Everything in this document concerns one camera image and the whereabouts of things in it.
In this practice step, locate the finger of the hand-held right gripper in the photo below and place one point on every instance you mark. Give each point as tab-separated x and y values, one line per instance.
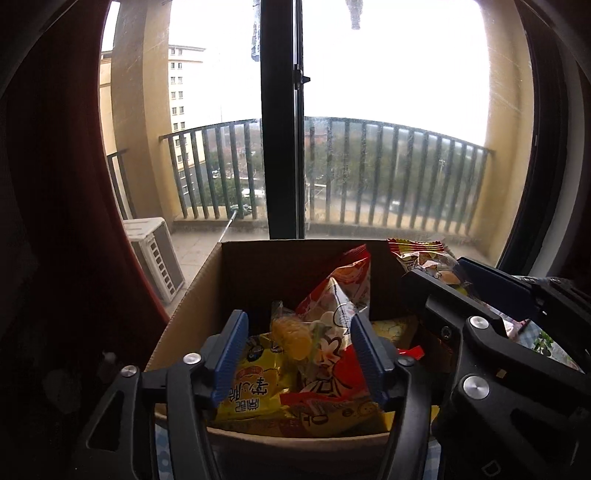
480	350
494	279

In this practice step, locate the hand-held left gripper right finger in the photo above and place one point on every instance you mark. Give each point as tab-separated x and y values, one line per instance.
369	362

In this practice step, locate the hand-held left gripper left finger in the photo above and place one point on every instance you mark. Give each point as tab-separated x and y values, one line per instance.
228	357

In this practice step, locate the red white flower snack packet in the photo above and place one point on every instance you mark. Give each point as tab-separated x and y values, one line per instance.
332	383

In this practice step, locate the large yellow chip bag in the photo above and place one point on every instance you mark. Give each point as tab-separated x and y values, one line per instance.
397	330

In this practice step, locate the yellow printed snack packet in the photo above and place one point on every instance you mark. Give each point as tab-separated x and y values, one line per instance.
258	392

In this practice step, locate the clear packet yellow round snack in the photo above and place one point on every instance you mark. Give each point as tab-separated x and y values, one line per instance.
291	339

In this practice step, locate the green white snack packet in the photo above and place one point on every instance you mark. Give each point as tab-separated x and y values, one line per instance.
545	344

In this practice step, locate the red yellow cartoon snack packet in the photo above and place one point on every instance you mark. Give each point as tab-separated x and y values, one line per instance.
425	258

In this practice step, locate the cardboard box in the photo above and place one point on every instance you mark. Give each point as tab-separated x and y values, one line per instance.
198	290

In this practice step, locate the red white triangular snack packet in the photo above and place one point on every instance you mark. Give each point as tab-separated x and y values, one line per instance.
341	286

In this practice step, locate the blue checked printed tablecloth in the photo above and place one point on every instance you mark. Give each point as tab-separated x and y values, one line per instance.
159	447

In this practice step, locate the white air conditioner unit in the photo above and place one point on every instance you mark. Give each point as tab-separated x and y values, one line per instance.
157	258

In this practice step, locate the mop with metal pole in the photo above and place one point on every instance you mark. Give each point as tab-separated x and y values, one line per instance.
229	221

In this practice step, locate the metal balcony railing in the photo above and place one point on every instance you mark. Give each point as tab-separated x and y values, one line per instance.
369	175

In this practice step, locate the dark red curtain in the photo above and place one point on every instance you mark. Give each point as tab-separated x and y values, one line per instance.
60	207

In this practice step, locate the apartment building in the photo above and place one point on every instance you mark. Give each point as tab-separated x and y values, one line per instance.
184	87

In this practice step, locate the hanging grey cloth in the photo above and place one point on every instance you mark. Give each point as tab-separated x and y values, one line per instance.
354	14

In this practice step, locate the hanging blue white cloth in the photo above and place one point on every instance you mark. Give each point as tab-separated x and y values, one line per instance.
255	37

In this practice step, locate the black window frame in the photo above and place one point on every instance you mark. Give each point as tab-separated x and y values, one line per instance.
281	138

